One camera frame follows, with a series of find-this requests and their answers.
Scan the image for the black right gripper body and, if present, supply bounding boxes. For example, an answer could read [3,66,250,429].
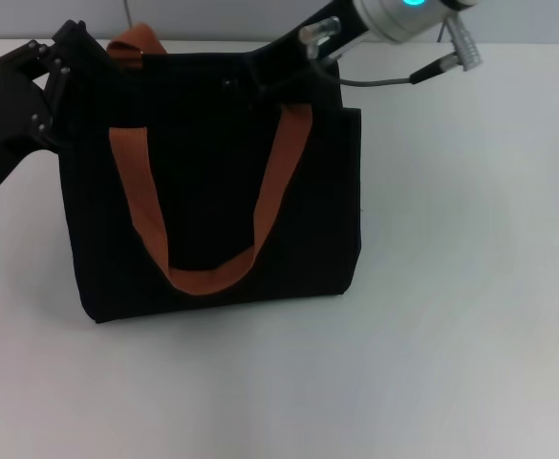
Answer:
[246,0,372,99]

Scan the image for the black food bag orange handles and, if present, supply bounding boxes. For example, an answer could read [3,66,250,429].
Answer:
[58,22,363,326]

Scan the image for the right gripper cable with connector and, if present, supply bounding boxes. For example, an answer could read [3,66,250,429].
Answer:
[297,15,484,91]

